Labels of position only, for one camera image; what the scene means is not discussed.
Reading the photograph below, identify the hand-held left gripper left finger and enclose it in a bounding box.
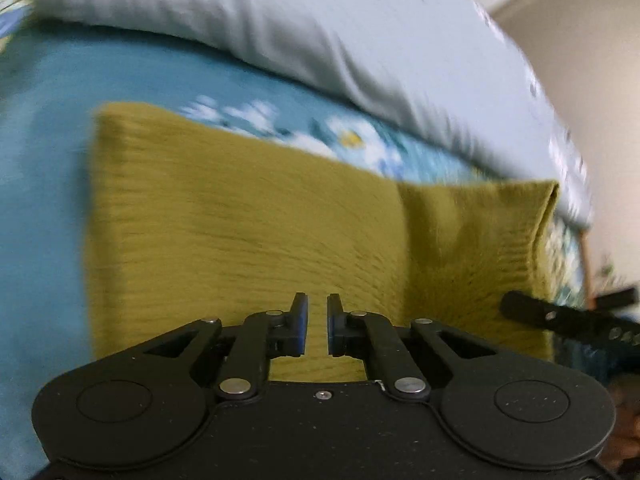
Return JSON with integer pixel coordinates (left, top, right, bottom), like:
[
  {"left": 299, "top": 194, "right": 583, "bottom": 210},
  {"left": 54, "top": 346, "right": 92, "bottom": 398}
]
[{"left": 100, "top": 292, "right": 308, "bottom": 402}]

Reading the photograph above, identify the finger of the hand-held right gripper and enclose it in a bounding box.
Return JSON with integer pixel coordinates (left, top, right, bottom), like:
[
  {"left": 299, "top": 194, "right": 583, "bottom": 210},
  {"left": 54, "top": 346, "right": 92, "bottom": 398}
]
[
  {"left": 595, "top": 287, "right": 640, "bottom": 311},
  {"left": 500, "top": 289, "right": 640, "bottom": 347}
]

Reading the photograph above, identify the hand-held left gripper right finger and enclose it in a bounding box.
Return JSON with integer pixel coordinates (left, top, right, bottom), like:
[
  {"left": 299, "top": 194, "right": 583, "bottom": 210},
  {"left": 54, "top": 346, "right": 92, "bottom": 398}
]
[{"left": 327, "top": 293, "right": 541, "bottom": 402}]

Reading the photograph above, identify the olive green knit sweater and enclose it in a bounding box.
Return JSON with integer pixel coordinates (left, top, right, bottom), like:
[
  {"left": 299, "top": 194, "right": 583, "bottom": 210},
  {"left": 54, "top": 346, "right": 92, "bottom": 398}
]
[{"left": 85, "top": 101, "right": 561, "bottom": 383}]

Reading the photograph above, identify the light blue floral quilt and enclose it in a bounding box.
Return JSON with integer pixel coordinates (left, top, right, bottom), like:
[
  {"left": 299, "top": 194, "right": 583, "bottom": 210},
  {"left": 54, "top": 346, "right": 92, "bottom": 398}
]
[{"left": 37, "top": 0, "right": 596, "bottom": 226}]

